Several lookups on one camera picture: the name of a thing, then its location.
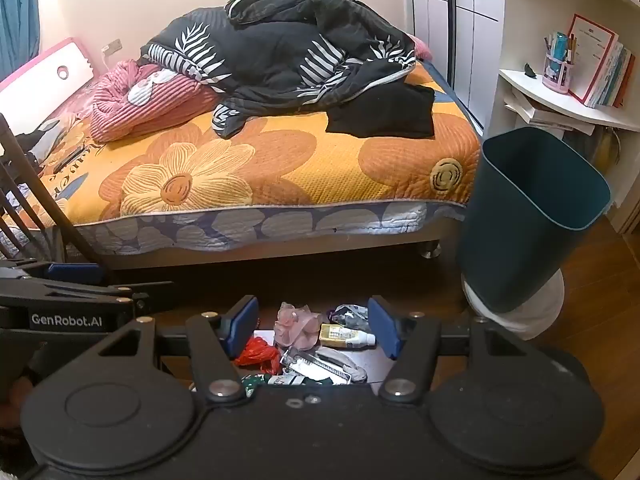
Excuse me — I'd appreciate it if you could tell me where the white sliding wardrobe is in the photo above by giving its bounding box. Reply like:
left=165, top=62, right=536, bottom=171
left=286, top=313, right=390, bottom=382
left=407, top=0, right=506, bottom=138

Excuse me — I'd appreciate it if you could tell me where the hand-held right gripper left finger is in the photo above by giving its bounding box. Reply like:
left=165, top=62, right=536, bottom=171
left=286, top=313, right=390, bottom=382
left=98, top=295, right=260, bottom=403

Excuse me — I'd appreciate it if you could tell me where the black cloth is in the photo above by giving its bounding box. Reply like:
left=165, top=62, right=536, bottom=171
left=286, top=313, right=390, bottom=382
left=327, top=80, right=436, bottom=138

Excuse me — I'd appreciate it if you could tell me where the white corner shelf unit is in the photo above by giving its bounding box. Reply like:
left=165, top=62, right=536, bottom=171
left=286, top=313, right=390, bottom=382
left=482, top=0, right=640, bottom=233

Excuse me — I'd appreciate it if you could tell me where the blue curtain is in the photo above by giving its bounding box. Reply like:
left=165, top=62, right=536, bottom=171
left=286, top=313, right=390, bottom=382
left=0, top=0, right=41, bottom=81

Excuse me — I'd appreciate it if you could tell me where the pile of trash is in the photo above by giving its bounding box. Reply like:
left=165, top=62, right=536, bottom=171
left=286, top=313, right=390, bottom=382
left=252, top=329, right=396, bottom=385

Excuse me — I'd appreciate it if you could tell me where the silver black foil wrapper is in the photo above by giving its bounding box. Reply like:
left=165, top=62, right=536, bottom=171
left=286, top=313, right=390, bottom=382
left=279, top=347, right=368, bottom=386

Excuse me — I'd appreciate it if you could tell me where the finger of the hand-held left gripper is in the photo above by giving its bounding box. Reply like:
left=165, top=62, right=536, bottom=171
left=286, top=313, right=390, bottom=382
left=0, top=259, right=175, bottom=311

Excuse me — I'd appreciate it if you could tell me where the white pink headboard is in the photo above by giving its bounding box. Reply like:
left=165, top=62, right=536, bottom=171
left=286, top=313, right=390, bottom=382
left=0, top=37, right=96, bottom=136

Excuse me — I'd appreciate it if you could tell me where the pink ribbed blanket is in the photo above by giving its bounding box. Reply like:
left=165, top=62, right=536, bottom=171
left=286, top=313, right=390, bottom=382
left=90, top=59, right=223, bottom=143
left=407, top=32, right=434, bottom=61

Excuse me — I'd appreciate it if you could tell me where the bed with orange floral bedspread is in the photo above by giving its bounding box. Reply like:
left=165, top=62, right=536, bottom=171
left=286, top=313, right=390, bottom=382
left=0, top=60, right=483, bottom=271

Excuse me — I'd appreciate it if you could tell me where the black leaf-print quilt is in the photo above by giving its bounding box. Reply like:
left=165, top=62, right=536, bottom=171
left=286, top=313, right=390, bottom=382
left=140, top=0, right=418, bottom=140

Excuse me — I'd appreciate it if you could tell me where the black white wrapper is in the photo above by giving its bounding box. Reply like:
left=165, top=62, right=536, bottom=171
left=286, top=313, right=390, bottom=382
left=330, top=304, right=373, bottom=333

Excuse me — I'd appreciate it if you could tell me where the pink pen holder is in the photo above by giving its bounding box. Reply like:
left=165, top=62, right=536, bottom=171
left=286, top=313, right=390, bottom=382
left=542, top=32, right=578, bottom=95

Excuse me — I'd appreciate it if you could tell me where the red-bordered booklet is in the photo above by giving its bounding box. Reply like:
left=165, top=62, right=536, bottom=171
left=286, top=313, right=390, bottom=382
left=566, top=13, right=618, bottom=103

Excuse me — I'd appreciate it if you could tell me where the red plastic bag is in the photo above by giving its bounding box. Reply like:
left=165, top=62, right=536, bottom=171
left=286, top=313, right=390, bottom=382
left=234, top=336, right=282, bottom=375

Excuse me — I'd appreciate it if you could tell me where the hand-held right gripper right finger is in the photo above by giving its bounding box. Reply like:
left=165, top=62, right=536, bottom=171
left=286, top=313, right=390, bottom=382
left=368, top=296, right=533, bottom=404

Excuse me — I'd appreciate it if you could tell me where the pink wrapper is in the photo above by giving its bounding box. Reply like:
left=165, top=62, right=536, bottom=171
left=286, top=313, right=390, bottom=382
left=274, top=302, right=323, bottom=351

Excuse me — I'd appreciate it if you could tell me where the yellow bag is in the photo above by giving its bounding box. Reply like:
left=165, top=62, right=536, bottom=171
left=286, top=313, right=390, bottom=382
left=595, top=127, right=623, bottom=171

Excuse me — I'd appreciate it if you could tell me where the dark wooden chair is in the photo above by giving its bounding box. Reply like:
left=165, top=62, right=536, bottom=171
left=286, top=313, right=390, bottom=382
left=0, top=112, right=98, bottom=263

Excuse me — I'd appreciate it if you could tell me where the teal trash bin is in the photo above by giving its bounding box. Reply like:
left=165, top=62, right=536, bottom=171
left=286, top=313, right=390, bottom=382
left=457, top=126, right=613, bottom=315

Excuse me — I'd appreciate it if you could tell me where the white plastic bag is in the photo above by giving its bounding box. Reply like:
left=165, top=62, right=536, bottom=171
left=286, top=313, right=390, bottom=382
left=462, top=270, right=566, bottom=341

